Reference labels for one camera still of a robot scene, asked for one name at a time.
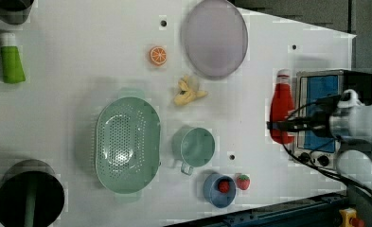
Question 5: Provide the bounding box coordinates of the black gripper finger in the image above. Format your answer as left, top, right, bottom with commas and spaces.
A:
266, 121, 310, 132
286, 116, 310, 123

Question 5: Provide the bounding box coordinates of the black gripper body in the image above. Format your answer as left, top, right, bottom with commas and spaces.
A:
301, 95, 341, 138

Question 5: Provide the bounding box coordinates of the red felt ketchup bottle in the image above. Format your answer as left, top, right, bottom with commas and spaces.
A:
270, 69, 294, 144

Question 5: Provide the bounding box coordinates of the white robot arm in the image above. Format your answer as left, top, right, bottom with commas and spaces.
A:
267, 89, 372, 163

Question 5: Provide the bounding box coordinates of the toaster oven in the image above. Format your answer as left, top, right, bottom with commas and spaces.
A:
293, 69, 372, 169

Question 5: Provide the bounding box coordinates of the strawberry toy on table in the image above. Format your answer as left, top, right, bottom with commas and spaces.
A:
236, 174, 251, 190

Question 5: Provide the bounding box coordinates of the strawberry toy in cup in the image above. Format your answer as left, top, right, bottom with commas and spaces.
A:
218, 181, 230, 193

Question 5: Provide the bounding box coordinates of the blue cup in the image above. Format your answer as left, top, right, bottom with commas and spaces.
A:
204, 173, 236, 208

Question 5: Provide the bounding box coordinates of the yellow banana peel toy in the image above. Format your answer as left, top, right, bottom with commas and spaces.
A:
173, 75, 208, 106

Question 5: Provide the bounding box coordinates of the yellow red emergency button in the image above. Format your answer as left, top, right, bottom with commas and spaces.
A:
339, 208, 365, 227

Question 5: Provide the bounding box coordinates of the purple round plate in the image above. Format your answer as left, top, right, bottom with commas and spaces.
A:
182, 0, 248, 78

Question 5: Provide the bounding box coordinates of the orange slice toy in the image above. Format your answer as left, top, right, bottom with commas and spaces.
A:
149, 46, 167, 66

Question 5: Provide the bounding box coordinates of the black pot with utensil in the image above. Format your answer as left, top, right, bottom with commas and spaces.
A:
0, 159, 65, 227

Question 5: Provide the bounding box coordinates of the green squeeze tube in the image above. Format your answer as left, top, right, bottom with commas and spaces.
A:
0, 32, 26, 84

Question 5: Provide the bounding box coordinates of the dark container at corner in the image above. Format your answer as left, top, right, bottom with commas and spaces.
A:
0, 0, 35, 25

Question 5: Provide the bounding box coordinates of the green cup with handle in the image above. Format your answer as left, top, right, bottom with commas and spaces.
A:
171, 127, 215, 176

